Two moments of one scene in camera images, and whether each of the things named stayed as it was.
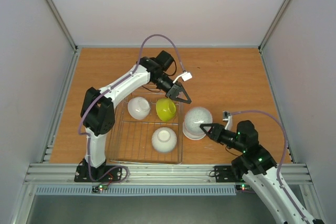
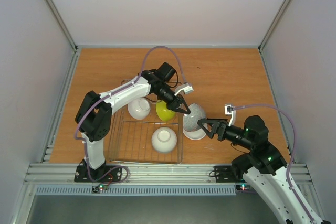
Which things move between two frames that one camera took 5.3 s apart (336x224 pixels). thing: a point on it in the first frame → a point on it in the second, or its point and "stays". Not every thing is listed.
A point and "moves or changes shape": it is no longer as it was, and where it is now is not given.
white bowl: (164, 139) stays
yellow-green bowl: (165, 109) stays
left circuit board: (100, 187) stays
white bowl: (138, 107) stays
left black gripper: (181, 89) → (174, 105)
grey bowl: (195, 117) moves or changes shape
